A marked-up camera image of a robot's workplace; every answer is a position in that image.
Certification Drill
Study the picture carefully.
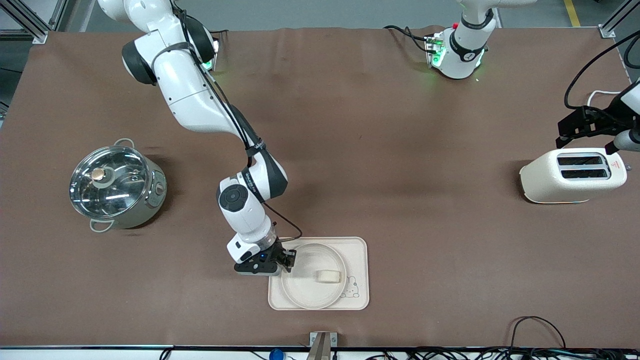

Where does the glass pot lid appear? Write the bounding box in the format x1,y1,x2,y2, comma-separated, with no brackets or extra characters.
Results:
69,145,151,220

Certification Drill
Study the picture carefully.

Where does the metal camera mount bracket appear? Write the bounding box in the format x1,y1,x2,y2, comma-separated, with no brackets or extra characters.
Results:
306,331,338,360

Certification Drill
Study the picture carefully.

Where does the white toaster power cable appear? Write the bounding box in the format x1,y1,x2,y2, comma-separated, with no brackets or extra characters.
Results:
586,90,621,108

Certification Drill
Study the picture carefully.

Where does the cream round plate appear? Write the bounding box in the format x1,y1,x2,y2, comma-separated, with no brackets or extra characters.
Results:
281,243,347,310

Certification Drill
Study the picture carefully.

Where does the black floor cable bundle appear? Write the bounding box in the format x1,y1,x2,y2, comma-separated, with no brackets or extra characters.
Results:
365,315,640,360

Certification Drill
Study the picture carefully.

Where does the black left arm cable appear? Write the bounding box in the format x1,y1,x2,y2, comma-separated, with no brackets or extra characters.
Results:
564,30,640,109

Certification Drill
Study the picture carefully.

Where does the pale green electric pot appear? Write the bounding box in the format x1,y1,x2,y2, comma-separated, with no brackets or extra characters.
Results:
70,138,168,234

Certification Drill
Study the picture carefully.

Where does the brown table cover sheet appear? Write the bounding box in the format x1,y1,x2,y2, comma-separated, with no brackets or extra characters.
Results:
0,26,640,349

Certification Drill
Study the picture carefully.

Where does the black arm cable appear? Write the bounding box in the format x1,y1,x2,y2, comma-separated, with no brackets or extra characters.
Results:
170,0,304,244
564,30,640,109

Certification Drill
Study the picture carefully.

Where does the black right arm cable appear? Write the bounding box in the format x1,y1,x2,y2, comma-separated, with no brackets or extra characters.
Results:
170,0,304,244

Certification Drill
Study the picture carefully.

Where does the aluminium frame post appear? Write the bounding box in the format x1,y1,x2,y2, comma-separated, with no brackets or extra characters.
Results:
599,0,640,39
0,0,68,46

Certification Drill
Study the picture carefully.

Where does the cream two-slot toaster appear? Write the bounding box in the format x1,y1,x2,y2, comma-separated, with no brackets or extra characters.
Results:
519,147,632,204

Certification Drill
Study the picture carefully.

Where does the cream rabbit print tray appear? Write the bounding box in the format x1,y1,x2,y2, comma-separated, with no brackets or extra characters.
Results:
268,236,370,311

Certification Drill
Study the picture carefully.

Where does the arm base connector bracket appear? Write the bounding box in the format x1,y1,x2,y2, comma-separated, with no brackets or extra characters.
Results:
202,34,221,72
424,32,447,69

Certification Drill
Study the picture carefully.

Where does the black base power cable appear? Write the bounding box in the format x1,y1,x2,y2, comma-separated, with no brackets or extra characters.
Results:
383,25,432,53

